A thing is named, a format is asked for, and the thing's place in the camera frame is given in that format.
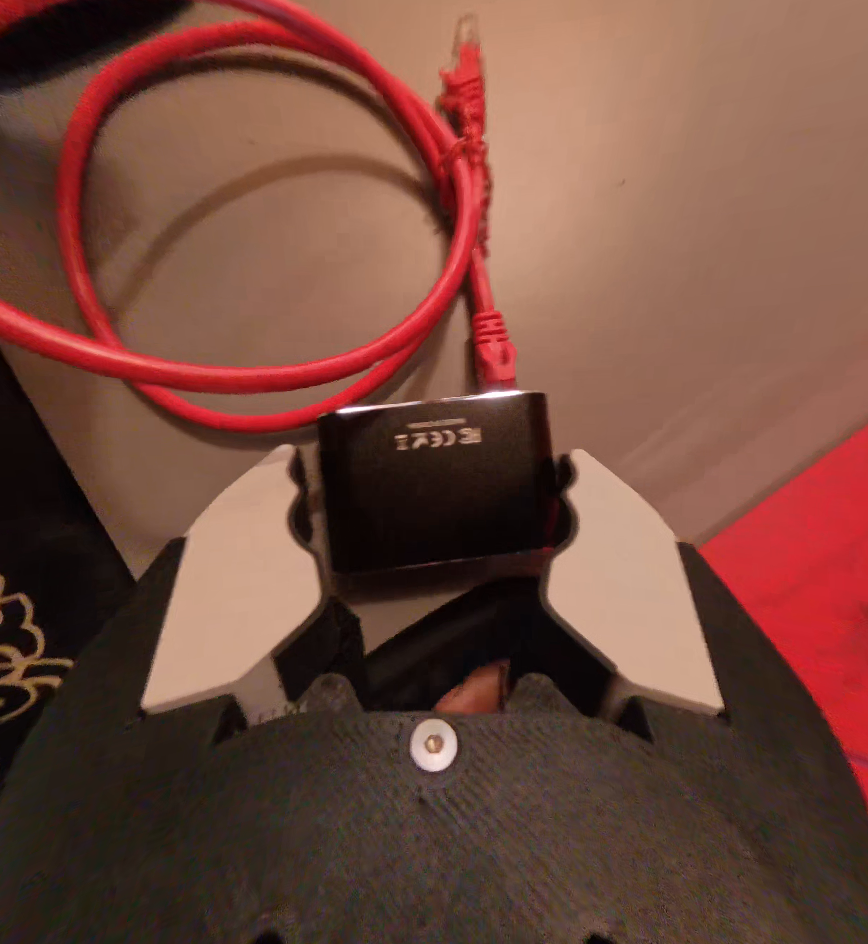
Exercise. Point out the red plastic bin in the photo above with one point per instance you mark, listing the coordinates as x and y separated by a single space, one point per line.
810 590

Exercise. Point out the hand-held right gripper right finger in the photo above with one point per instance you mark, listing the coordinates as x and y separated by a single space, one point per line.
626 590

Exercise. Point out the black ethernet splitter box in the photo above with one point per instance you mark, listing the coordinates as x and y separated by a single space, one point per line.
434 487

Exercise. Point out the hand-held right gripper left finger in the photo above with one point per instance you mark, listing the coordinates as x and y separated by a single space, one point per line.
235 582

